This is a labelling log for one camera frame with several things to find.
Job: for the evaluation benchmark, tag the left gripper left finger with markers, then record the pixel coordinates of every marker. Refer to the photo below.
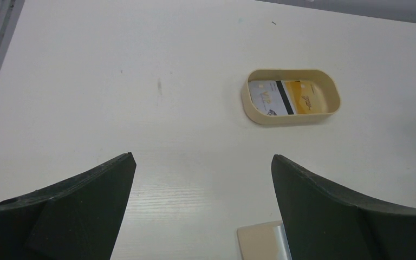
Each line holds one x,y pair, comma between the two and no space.
77,218

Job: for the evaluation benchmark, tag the oval wooden tray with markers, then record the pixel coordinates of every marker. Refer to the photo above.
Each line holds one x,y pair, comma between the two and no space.
326,89

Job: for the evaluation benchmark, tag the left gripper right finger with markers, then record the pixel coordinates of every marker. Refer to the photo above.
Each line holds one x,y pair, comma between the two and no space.
325,220

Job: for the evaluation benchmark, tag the beige leather card holder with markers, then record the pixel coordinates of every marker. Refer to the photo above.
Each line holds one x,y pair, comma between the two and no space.
264,241

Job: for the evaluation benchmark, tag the gold VIP card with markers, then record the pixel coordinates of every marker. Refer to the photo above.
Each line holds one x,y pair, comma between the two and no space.
304,97

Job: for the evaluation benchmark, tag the silver VIP card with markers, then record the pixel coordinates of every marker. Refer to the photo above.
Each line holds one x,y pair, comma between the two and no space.
266,97

